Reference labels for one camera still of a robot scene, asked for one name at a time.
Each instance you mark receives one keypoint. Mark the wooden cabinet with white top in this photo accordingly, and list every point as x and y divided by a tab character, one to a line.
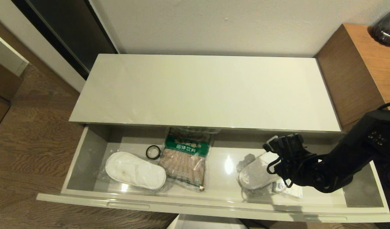
4	82

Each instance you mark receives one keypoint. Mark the white packet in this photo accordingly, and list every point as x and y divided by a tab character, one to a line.
290	190

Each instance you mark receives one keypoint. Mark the white slippers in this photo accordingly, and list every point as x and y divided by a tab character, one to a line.
256	175
134	170

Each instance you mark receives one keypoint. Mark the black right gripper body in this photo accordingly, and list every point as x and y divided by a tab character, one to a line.
287	167

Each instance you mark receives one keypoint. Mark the drink powder bag green label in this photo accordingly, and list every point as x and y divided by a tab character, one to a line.
185	159

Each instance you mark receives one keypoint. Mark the beige glossy cabinet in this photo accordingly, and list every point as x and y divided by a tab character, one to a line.
214	89

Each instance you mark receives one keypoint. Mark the black tape roll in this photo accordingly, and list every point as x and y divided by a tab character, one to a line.
147	152

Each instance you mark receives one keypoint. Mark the beige cabinet drawer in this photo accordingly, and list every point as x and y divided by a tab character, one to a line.
226	194

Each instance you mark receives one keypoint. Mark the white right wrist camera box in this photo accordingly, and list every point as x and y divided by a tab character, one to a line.
271	143

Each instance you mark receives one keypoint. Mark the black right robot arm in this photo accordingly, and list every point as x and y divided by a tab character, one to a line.
350	152

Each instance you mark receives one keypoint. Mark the dark door panel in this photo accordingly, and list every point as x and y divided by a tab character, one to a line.
71	28

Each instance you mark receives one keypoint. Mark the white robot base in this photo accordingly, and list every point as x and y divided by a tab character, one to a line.
207	222

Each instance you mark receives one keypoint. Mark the brown wooden desk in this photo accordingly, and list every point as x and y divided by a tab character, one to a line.
350	70

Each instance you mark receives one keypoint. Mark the dark glass vase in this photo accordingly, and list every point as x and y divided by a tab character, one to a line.
387	31

